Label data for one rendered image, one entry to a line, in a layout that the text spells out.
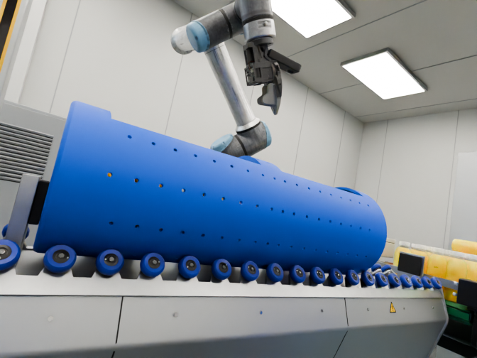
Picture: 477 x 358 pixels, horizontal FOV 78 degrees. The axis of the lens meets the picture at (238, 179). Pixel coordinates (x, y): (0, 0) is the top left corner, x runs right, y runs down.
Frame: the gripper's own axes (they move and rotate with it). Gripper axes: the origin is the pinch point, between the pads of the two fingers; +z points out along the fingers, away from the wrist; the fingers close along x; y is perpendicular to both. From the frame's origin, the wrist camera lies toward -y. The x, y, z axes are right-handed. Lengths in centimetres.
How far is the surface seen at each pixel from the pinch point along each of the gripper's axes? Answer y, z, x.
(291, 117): -203, 14, -350
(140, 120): 32, -17, -271
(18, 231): 63, 12, 27
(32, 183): 60, 5, 26
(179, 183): 36.6, 9.9, 29.6
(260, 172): 17.4, 13.2, 21.7
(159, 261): 43, 23, 29
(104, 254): 51, 19, 30
